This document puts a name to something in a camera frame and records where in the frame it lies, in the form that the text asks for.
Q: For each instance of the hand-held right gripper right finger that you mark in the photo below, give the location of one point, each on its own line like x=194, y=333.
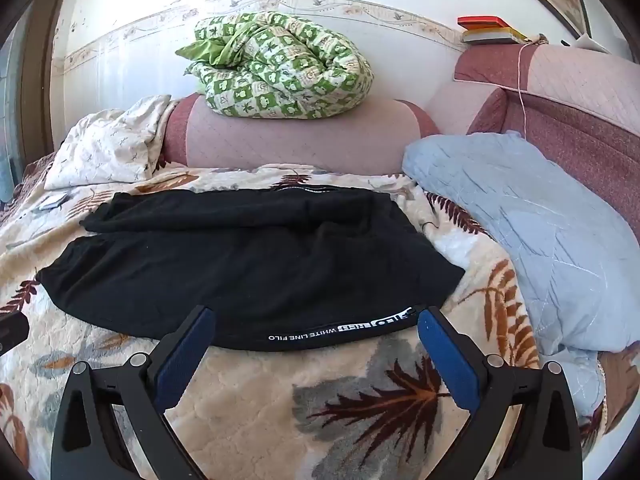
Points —
x=450, y=360

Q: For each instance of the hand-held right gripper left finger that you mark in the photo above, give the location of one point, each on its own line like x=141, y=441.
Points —
x=182, y=360

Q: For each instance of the black pants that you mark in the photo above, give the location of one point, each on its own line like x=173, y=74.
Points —
x=250, y=260

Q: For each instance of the leaf print fleece blanket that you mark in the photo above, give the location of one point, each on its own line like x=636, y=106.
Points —
x=280, y=385

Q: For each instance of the smartphone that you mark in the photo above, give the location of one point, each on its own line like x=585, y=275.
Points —
x=51, y=201

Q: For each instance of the light blue quilt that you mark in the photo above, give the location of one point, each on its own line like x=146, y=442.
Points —
x=540, y=240

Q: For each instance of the white crumpled quilt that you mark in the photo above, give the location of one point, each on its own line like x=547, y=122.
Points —
x=105, y=145

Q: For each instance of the pink quilted sofa backrest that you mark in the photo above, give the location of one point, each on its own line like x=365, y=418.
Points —
x=575, y=110

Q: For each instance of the green checked quilt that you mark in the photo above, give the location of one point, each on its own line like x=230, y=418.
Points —
x=280, y=70

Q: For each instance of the stack of books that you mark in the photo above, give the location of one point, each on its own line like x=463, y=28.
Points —
x=492, y=36

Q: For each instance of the red book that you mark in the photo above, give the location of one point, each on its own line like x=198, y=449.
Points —
x=480, y=22

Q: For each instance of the brown door frame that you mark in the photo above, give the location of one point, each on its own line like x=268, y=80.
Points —
x=37, y=85

